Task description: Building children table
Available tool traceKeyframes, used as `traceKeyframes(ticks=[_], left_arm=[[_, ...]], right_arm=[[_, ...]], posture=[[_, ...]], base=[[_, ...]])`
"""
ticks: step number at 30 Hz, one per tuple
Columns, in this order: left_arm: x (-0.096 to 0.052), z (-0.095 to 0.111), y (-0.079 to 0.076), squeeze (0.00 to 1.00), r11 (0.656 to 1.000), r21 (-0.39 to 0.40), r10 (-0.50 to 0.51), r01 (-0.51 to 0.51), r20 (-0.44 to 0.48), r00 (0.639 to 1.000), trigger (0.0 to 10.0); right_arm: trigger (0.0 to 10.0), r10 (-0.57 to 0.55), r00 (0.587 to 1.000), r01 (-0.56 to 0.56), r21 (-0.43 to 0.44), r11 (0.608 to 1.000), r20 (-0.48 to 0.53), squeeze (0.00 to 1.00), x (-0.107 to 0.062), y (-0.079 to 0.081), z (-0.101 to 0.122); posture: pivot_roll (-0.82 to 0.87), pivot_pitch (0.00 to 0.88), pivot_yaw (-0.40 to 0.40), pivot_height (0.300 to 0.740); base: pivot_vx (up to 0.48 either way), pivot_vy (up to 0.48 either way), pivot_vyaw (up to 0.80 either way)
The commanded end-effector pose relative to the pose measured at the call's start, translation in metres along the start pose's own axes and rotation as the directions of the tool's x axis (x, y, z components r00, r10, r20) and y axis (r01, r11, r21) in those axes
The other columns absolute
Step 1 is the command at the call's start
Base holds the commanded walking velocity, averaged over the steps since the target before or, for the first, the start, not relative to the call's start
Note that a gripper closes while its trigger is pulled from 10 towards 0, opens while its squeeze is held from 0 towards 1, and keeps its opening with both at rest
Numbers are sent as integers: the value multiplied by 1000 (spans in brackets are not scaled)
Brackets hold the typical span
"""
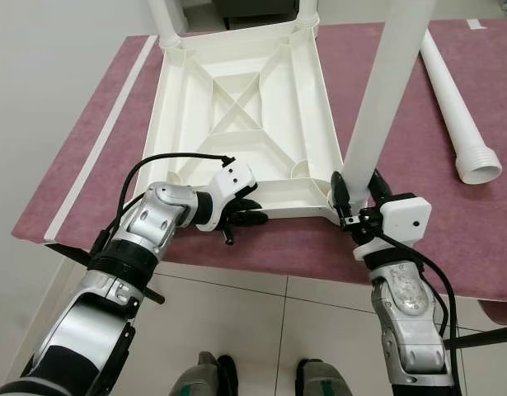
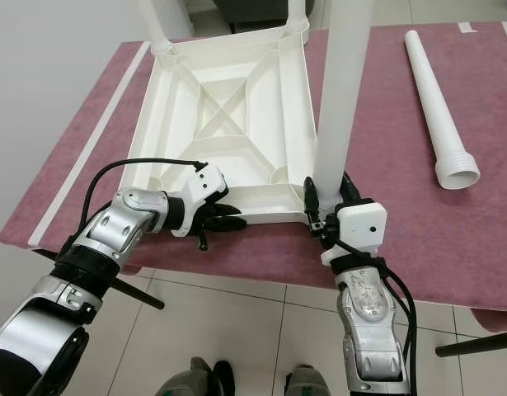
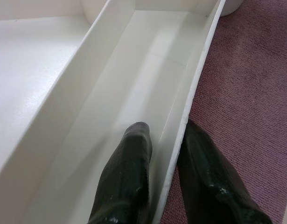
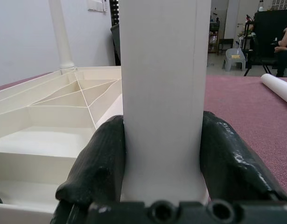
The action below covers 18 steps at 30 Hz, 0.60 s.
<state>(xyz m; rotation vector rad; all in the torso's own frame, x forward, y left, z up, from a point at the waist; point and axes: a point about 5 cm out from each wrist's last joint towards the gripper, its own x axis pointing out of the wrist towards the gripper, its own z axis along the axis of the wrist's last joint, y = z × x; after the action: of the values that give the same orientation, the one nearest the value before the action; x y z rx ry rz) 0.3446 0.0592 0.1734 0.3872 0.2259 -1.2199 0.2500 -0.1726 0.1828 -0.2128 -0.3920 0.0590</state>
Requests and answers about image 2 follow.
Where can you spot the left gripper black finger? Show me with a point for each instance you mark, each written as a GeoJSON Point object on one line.
{"type": "Point", "coordinates": [226, 223]}
{"type": "Point", "coordinates": [222, 209]}

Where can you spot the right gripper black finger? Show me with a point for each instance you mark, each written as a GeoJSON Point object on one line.
{"type": "Point", "coordinates": [312, 200]}
{"type": "Point", "coordinates": [351, 190]}

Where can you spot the white plastic children table top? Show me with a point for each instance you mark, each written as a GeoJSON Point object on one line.
{"type": "Point", "coordinates": [220, 103]}

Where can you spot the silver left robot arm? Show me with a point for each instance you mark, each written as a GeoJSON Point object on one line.
{"type": "Point", "coordinates": [121, 227]}

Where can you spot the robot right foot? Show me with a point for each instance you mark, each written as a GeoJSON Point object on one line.
{"type": "Point", "coordinates": [307, 384]}

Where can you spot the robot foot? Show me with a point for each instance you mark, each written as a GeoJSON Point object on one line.
{"type": "Point", "coordinates": [191, 382]}
{"type": "Point", "coordinates": [307, 384]}

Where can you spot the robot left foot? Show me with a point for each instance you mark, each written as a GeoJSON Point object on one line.
{"type": "Point", "coordinates": [191, 382]}

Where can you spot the short white tape piece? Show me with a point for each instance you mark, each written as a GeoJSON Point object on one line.
{"type": "Point", "coordinates": [467, 27]}

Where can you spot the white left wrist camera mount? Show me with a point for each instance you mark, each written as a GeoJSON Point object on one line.
{"type": "Point", "coordinates": [206, 188]}

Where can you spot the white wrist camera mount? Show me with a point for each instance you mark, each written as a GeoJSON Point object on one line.
{"type": "Point", "coordinates": [362, 224]}
{"type": "Point", "coordinates": [206, 188]}

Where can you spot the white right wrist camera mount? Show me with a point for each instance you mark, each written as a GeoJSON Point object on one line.
{"type": "Point", "coordinates": [362, 224]}

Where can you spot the black metal table frame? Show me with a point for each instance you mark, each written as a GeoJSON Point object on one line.
{"type": "Point", "coordinates": [146, 295]}

